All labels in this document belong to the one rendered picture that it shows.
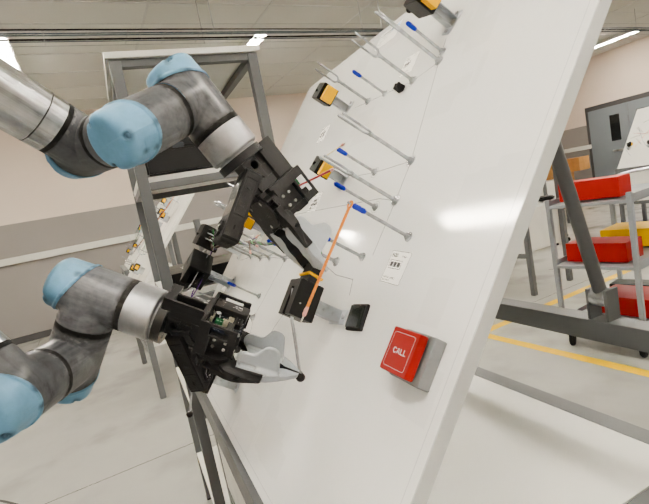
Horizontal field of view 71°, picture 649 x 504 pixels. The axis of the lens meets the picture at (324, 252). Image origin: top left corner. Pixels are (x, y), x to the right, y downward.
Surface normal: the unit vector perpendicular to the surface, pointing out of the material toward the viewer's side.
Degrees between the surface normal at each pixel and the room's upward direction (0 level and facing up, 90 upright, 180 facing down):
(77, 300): 90
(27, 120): 125
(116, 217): 90
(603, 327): 90
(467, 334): 52
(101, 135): 112
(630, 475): 0
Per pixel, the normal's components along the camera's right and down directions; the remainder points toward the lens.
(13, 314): 0.46, 0.02
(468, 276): -0.83, -0.42
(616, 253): -0.83, 0.22
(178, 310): -0.12, 0.47
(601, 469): -0.19, -0.97
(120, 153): -0.43, 0.56
